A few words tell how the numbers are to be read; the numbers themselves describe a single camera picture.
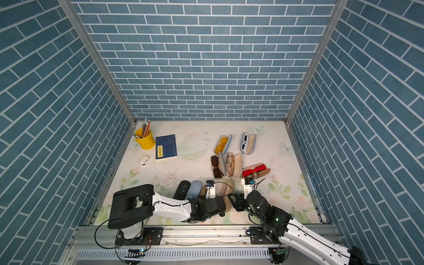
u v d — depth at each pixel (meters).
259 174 0.87
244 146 1.02
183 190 0.85
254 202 0.60
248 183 0.71
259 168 0.94
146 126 0.96
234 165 0.96
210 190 0.76
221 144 1.07
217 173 0.92
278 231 0.57
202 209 0.64
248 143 1.05
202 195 0.84
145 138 0.99
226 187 0.83
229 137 1.05
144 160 0.96
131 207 0.48
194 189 0.85
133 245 0.73
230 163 0.97
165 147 1.06
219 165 0.94
